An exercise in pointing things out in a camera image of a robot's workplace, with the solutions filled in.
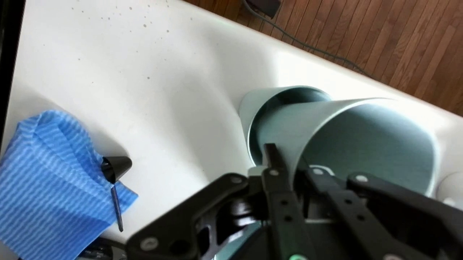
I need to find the blue cleaning cloth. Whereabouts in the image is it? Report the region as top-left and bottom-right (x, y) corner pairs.
(0, 109), (136, 248)

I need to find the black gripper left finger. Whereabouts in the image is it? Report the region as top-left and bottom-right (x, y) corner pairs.
(262, 142), (313, 260)

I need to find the black power cord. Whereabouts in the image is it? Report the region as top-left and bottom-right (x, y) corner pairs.
(240, 0), (373, 73)

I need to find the blue cup front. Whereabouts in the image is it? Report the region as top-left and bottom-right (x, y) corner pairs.
(288, 98), (437, 194)

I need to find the blue cup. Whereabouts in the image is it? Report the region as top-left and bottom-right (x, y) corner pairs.
(239, 86), (334, 171)
(288, 98), (437, 194)

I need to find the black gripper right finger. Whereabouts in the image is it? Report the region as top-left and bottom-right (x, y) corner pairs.
(305, 170), (420, 260)

